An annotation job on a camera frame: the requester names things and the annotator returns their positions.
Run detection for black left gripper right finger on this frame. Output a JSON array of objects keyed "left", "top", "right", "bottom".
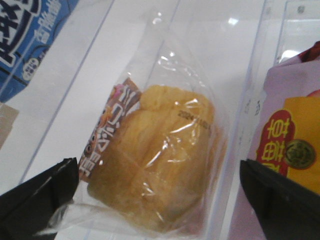
[{"left": 239, "top": 159, "right": 320, "bottom": 240}]

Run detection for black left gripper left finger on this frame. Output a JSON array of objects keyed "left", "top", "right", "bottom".
[{"left": 0, "top": 158, "right": 79, "bottom": 240}]

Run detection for bread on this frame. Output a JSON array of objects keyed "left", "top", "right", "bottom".
[{"left": 37, "top": 12, "right": 230, "bottom": 237}]

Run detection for pink strawberry snack bag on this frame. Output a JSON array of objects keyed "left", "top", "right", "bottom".
[{"left": 228, "top": 42, "right": 320, "bottom": 240}]

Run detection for clear acrylic left shelf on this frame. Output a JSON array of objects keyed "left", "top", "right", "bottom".
[{"left": 23, "top": 0, "right": 320, "bottom": 240}]

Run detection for blue cookie box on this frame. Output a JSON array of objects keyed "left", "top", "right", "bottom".
[{"left": 0, "top": 0, "right": 78, "bottom": 103}]

